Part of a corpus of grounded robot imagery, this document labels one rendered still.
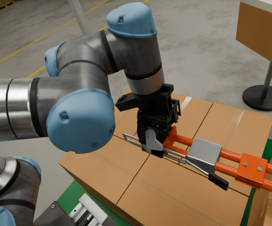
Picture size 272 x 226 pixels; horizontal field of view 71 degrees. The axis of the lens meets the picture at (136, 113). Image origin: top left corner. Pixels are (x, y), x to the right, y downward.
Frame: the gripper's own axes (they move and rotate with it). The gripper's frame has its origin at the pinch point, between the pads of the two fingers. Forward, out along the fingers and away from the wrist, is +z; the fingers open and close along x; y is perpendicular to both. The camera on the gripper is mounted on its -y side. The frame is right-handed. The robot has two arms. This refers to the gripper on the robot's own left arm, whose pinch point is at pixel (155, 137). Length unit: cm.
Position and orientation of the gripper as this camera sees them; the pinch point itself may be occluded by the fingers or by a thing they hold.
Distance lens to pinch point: 56.3
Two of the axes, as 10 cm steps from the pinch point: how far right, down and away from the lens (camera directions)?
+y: 8.2, 2.3, -5.2
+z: 2.5, 6.8, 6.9
